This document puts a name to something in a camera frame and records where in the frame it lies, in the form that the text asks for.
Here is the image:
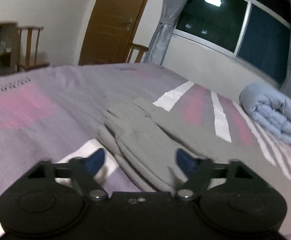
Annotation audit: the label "grey pants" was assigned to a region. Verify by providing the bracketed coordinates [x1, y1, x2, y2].
[97, 99, 291, 234]

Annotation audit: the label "striped bed sheet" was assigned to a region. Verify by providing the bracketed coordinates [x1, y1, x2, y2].
[0, 63, 291, 236]

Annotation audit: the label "folded light blue duvet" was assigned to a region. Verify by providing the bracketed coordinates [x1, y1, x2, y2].
[239, 83, 291, 146]

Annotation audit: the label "wooden chair near door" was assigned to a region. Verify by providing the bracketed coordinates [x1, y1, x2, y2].
[127, 43, 149, 64]

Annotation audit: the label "wooden chair at left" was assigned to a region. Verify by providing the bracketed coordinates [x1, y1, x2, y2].
[16, 25, 50, 72]

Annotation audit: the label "brown wooden door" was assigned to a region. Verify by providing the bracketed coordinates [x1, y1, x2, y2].
[78, 0, 148, 65]

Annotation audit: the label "left grey curtain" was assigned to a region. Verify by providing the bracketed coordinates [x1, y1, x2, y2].
[143, 0, 187, 65]

